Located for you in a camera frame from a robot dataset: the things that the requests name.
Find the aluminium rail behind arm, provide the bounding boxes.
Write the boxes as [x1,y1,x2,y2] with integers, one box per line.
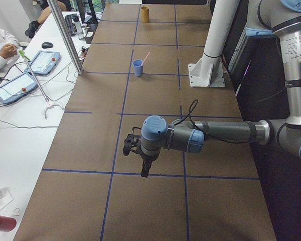
[228,27,256,88]

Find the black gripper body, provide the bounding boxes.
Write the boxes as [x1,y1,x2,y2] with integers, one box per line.
[140,154,158,163]

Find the long metal grabber stick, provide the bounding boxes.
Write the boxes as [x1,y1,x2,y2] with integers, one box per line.
[18,50,65,119]

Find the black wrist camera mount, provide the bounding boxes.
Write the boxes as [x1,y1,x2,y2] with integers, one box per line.
[122,127,142,156]

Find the black keyboard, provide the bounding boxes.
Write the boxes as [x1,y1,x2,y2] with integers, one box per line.
[64,14,77,36]

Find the near teach pendant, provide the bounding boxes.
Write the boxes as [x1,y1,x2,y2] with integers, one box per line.
[0,73,38,104]

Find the black computer mouse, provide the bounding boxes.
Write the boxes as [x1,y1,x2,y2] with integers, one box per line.
[41,42,53,49]

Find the aluminium frame post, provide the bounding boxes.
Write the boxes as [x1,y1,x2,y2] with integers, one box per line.
[47,0,84,75]

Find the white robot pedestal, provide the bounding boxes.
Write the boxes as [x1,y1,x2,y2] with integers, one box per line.
[188,0,240,87]

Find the yellow cup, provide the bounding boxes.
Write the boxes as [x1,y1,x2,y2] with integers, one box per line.
[140,6,149,23]

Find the far teach pendant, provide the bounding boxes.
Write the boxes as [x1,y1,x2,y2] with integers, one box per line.
[29,50,61,76]

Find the blue paper cup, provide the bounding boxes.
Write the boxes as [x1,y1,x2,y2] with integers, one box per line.
[132,59,143,77]

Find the teach pendant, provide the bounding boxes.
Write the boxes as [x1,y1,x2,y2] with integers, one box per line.
[0,73,38,104]
[29,50,61,76]

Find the person's hand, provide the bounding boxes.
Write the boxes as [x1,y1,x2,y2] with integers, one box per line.
[0,44,17,59]

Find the red cylinder bottle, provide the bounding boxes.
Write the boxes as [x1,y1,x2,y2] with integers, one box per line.
[0,215,17,232]

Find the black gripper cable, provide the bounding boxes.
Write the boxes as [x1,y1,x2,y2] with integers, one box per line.
[182,99,251,144]

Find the brown paper table cover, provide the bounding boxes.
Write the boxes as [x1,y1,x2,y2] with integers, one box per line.
[15,4,275,240]

